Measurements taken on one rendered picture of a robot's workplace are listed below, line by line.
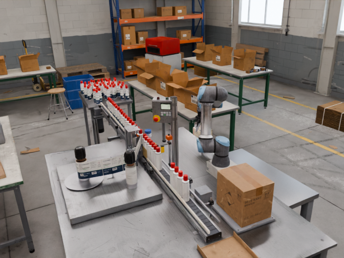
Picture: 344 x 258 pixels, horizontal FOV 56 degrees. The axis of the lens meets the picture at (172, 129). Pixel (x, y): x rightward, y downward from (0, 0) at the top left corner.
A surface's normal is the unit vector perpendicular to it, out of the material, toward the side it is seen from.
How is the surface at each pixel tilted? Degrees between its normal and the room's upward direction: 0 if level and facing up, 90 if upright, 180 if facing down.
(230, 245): 0
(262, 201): 90
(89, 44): 90
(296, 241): 0
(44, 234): 0
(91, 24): 90
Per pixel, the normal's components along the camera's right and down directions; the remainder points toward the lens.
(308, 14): -0.88, 0.21
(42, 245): -0.03, -0.92
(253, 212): 0.42, 0.34
